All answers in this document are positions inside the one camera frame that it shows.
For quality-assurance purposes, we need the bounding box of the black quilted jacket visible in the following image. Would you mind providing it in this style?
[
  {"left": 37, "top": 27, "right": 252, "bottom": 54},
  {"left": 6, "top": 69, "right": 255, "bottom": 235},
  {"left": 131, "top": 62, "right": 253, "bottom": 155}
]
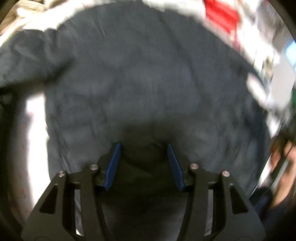
[{"left": 1, "top": 1, "right": 270, "bottom": 240}]

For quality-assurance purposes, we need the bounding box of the person right hand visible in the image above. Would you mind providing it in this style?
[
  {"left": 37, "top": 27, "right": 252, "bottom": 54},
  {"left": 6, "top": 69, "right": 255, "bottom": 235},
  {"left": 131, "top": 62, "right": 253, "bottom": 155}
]
[{"left": 269, "top": 136, "right": 296, "bottom": 210}]

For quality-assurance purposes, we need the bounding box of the cherry print bed sheet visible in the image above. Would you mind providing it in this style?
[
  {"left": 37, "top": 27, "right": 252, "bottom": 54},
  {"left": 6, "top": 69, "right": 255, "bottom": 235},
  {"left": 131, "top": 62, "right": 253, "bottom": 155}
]
[{"left": 6, "top": 92, "right": 50, "bottom": 226}]

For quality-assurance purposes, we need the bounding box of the upper red cushion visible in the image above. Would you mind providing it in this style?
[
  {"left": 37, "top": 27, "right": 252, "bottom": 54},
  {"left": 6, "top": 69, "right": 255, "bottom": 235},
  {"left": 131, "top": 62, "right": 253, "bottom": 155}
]
[{"left": 204, "top": 0, "right": 240, "bottom": 34}]

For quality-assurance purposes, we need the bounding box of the beige fleece garment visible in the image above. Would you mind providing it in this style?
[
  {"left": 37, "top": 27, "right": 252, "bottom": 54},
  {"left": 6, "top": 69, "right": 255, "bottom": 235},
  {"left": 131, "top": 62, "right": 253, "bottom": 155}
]
[{"left": 1, "top": 1, "right": 49, "bottom": 36}]

